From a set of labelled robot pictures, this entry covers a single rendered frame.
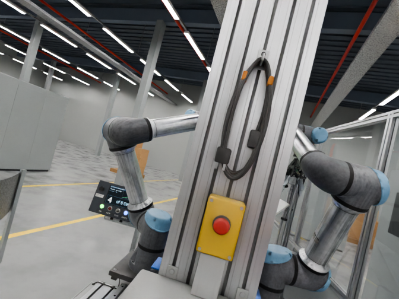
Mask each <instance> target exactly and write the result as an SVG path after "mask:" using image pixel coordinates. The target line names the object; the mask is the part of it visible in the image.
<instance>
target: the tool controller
mask: <svg viewBox="0 0 399 299"><path fill-rule="evenodd" d="M107 195H112V196H115V200H114V202H113V205H111V204H109V203H105V200H106V198H107ZM101 204H103V205H104V208H103V209H101V208H100V205H101ZM128 204H129V199H128V195H127V193H126V189H125V187H124V186H121V185H117V184H114V183H110V182H106V181H103V180H100V181H99V184H98V187H97V189H96V192H95V194H94V197H93V200H92V202H91V204H90V207H89V209H88V210H89V211H91V212H95V213H98V214H102V215H105V216H108V217H110V220H113V218H116V219H119V222H122V221H126V222H130V220H129V218H128V215H124V211H128ZM109 206H111V207H112V210H111V211H108V209H107V208H108V207H109ZM118 208H119V209H120V213H116V209H118Z"/></svg>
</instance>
